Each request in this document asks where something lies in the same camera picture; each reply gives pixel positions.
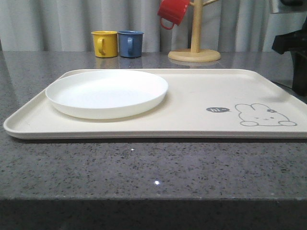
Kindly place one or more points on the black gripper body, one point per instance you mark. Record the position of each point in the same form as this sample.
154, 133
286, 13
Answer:
296, 44

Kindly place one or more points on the white round plate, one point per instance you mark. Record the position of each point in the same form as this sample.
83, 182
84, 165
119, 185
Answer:
107, 94

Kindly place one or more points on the wooden mug tree stand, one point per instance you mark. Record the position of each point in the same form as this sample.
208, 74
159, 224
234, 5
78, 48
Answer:
195, 53

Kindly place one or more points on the cream rabbit serving tray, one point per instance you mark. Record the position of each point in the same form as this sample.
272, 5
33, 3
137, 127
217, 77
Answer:
200, 103

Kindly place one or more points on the red mug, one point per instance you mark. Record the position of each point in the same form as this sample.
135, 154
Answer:
172, 11

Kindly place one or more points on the blue mug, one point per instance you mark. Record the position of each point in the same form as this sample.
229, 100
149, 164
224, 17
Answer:
130, 43

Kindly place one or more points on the yellow mug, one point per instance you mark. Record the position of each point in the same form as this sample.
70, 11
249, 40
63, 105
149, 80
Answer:
105, 43

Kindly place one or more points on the grey curtain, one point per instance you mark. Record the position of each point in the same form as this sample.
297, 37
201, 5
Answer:
66, 25

